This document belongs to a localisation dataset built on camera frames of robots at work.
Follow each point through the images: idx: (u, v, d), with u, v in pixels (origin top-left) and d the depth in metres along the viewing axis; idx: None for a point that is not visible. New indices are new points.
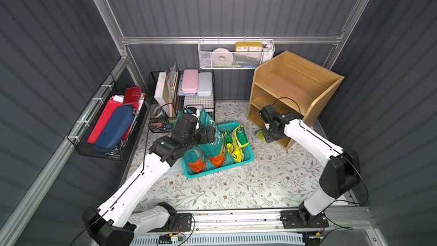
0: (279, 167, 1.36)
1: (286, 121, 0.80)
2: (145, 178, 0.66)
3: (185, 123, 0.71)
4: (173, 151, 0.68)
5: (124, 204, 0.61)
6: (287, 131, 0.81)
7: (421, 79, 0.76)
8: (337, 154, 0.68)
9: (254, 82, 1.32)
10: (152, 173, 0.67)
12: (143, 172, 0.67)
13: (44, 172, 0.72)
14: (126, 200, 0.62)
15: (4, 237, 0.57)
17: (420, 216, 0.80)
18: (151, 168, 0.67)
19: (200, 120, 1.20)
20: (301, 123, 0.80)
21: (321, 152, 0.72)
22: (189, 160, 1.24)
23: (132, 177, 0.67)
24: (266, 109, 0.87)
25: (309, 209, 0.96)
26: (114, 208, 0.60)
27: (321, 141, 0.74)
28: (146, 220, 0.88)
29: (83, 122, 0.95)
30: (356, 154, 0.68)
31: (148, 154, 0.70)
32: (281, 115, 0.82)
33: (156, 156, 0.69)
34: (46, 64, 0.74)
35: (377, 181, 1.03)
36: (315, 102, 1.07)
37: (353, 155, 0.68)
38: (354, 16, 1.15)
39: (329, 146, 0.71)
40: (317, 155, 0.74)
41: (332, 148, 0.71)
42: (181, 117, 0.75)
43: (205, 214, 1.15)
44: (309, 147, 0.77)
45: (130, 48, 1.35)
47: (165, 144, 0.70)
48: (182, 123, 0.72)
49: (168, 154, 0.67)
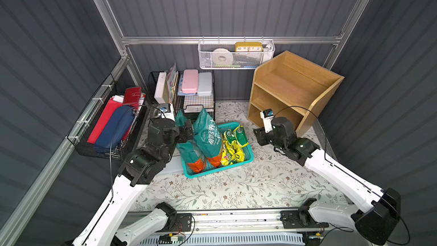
0: (279, 167, 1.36)
1: (309, 155, 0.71)
2: (115, 206, 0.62)
3: (159, 133, 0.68)
4: (146, 169, 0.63)
5: (97, 239, 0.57)
6: (309, 164, 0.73)
7: (421, 79, 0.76)
8: (378, 197, 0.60)
9: (254, 82, 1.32)
10: (123, 200, 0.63)
12: (112, 201, 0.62)
13: (43, 173, 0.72)
14: (99, 234, 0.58)
15: (4, 237, 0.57)
17: (420, 216, 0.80)
18: (122, 195, 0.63)
19: (201, 122, 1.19)
20: (328, 158, 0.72)
21: (358, 195, 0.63)
22: (189, 160, 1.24)
23: (101, 207, 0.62)
24: (284, 126, 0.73)
25: (314, 216, 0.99)
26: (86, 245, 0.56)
27: (355, 180, 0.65)
28: (139, 230, 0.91)
29: (83, 123, 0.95)
30: (399, 194, 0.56)
31: (119, 176, 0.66)
32: (300, 146, 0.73)
33: (126, 179, 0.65)
34: (45, 63, 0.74)
35: (377, 181, 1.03)
36: (316, 102, 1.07)
37: (395, 195, 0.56)
38: (354, 16, 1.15)
39: (366, 187, 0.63)
40: (353, 197, 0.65)
41: (371, 190, 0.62)
42: (155, 125, 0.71)
43: (205, 214, 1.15)
44: (339, 185, 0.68)
45: (130, 48, 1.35)
47: (136, 160, 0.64)
48: (155, 133, 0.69)
49: (141, 175, 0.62)
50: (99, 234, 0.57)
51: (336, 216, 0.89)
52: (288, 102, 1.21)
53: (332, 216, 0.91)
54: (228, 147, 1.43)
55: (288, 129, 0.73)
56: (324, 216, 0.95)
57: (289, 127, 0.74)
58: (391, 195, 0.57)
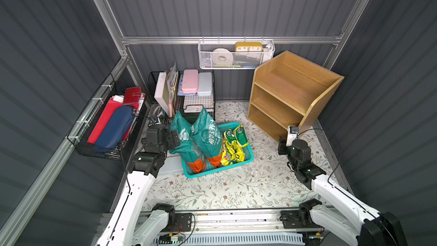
0: (279, 167, 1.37)
1: (313, 177, 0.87)
2: (135, 196, 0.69)
3: (155, 132, 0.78)
4: (153, 162, 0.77)
5: (124, 228, 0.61)
6: (314, 186, 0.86)
7: (421, 79, 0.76)
8: (372, 217, 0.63)
9: (254, 81, 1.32)
10: (141, 189, 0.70)
12: (131, 192, 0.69)
13: (44, 172, 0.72)
14: (125, 224, 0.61)
15: (5, 237, 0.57)
17: (420, 216, 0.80)
18: (138, 185, 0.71)
19: (200, 122, 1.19)
20: (330, 181, 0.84)
21: (353, 213, 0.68)
22: (188, 160, 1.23)
23: (121, 200, 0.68)
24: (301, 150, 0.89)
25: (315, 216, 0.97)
26: (114, 236, 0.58)
27: (353, 201, 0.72)
28: (148, 232, 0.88)
29: (83, 123, 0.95)
30: (398, 218, 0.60)
31: (130, 173, 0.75)
32: (308, 170, 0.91)
33: (138, 172, 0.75)
34: (45, 63, 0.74)
35: (377, 181, 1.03)
36: (316, 102, 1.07)
37: (394, 220, 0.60)
38: (354, 16, 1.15)
39: (362, 208, 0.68)
40: (350, 216, 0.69)
41: (366, 210, 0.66)
42: (152, 127, 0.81)
43: (205, 214, 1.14)
44: (339, 206, 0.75)
45: (130, 48, 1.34)
47: (143, 158, 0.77)
48: (152, 133, 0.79)
49: (151, 165, 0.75)
50: (125, 222, 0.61)
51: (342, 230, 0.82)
52: (288, 102, 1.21)
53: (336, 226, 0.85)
54: (228, 147, 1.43)
55: (305, 155, 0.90)
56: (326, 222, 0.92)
57: (306, 152, 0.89)
58: (388, 218, 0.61)
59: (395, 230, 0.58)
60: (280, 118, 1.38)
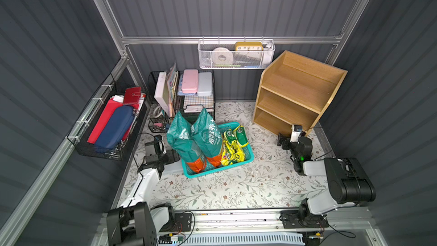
0: (279, 167, 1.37)
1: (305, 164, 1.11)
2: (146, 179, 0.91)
3: (152, 145, 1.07)
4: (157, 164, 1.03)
5: (141, 193, 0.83)
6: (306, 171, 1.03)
7: (421, 79, 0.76)
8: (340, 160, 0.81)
9: (262, 85, 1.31)
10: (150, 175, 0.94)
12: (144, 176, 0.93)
13: (44, 172, 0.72)
14: (141, 191, 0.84)
15: (4, 237, 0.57)
17: (421, 216, 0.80)
18: (148, 173, 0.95)
19: (200, 122, 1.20)
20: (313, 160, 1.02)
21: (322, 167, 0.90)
22: (188, 160, 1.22)
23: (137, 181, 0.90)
24: (305, 144, 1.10)
25: (309, 207, 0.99)
26: (135, 197, 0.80)
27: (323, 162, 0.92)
28: (157, 214, 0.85)
29: (83, 123, 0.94)
30: (355, 158, 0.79)
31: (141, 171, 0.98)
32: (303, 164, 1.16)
33: (146, 169, 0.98)
34: (46, 64, 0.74)
35: (377, 181, 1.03)
36: (329, 101, 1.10)
37: (351, 158, 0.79)
38: (354, 15, 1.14)
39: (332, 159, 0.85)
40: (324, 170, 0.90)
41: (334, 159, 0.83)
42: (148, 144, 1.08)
43: (205, 214, 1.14)
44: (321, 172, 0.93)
45: (130, 48, 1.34)
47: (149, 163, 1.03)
48: (151, 146, 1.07)
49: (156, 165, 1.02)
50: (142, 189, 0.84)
51: (329, 203, 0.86)
52: (299, 102, 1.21)
53: (322, 202, 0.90)
54: (228, 147, 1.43)
55: (306, 150, 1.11)
56: (318, 205, 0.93)
57: (308, 149, 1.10)
58: (349, 158, 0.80)
59: (354, 164, 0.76)
60: (288, 117, 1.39)
